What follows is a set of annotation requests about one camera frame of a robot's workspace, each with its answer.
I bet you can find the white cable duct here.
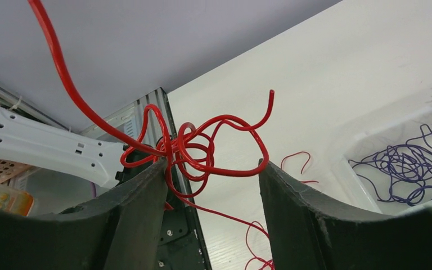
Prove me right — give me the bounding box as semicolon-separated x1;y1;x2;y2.
82;88;165;150

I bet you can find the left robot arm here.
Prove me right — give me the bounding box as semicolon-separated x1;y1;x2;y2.
0;107;151;188

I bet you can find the yellow printed packet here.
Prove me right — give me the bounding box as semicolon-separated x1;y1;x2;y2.
0;184;34;216

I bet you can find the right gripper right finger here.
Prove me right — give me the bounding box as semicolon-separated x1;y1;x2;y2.
259;163;432;269

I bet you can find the white plastic bin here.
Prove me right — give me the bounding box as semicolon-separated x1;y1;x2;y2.
327;92;432;215

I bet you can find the red cable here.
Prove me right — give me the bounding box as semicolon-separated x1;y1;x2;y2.
28;0;319;270

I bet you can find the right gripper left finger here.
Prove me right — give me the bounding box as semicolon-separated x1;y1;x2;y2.
0;160;167;269

